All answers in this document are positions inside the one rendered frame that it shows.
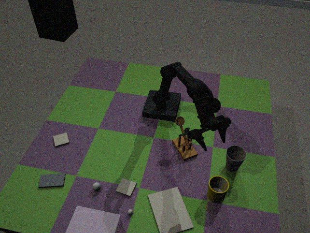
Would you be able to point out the yellow cylindrical cup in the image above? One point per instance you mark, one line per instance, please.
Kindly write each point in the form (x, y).
(220, 185)

